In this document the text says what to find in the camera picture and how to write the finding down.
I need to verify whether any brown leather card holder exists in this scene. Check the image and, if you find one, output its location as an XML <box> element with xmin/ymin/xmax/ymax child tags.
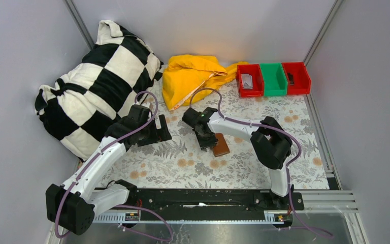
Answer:
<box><xmin>212</xmin><ymin>133</ymin><xmax>230</xmax><ymax>157</ymax></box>

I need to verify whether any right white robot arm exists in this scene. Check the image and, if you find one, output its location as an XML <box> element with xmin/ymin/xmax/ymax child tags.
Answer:
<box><xmin>182</xmin><ymin>107</ymin><xmax>293</xmax><ymax>197</ymax></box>

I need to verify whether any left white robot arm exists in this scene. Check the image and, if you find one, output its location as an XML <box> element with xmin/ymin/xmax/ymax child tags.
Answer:
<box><xmin>46</xmin><ymin>105</ymin><xmax>172</xmax><ymax>238</ymax></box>

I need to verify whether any silver VIP card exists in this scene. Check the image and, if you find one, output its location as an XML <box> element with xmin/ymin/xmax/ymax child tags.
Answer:
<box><xmin>241</xmin><ymin>74</ymin><xmax>253</xmax><ymax>89</ymax></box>

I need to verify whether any black card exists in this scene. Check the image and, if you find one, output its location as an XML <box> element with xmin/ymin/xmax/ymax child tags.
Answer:
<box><xmin>287</xmin><ymin>73</ymin><xmax>295</xmax><ymax>86</ymax></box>

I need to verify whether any floral table mat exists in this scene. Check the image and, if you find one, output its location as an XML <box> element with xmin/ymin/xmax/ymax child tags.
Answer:
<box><xmin>99</xmin><ymin>81</ymin><xmax>329</xmax><ymax>190</ymax></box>

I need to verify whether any yellow cloth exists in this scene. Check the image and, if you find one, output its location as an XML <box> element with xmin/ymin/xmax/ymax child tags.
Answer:
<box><xmin>162</xmin><ymin>54</ymin><xmax>249</xmax><ymax>111</ymax></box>

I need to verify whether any left red bin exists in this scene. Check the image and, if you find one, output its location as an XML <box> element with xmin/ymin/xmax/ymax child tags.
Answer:
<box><xmin>236</xmin><ymin>64</ymin><xmax>265</xmax><ymax>98</ymax></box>

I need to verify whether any red bin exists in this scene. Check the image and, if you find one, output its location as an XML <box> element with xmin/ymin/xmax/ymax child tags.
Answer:
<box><xmin>236</xmin><ymin>64</ymin><xmax>265</xmax><ymax>98</ymax></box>
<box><xmin>282</xmin><ymin>62</ymin><xmax>311</xmax><ymax>95</ymax></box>

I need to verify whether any black white checkered pillow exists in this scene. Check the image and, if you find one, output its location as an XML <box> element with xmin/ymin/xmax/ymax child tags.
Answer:
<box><xmin>35</xmin><ymin>20</ymin><xmax>163</xmax><ymax>161</ymax></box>

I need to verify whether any green bin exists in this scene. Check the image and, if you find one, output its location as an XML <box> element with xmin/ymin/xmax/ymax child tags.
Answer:
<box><xmin>259</xmin><ymin>63</ymin><xmax>288</xmax><ymax>97</ymax></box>

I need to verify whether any right red bin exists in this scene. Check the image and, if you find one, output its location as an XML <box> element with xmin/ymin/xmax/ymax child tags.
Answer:
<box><xmin>282</xmin><ymin>62</ymin><xmax>311</xmax><ymax>95</ymax></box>

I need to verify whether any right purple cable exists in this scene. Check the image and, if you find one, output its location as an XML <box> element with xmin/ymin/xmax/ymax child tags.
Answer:
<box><xmin>189</xmin><ymin>88</ymin><xmax>335</xmax><ymax>240</ymax></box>

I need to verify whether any purple cable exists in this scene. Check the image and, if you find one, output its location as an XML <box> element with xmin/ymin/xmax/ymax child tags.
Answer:
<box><xmin>189</xmin><ymin>88</ymin><xmax>335</xmax><ymax>240</ymax></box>
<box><xmin>53</xmin><ymin>90</ymin><xmax>174</xmax><ymax>243</ymax></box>

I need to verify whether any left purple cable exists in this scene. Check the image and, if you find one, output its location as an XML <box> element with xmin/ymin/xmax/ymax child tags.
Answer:
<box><xmin>53</xmin><ymin>90</ymin><xmax>174</xmax><ymax>243</ymax></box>

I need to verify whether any aluminium frame rail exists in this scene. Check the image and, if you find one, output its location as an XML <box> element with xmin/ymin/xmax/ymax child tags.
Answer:
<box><xmin>298</xmin><ymin>190</ymin><xmax>359</xmax><ymax>213</ymax></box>

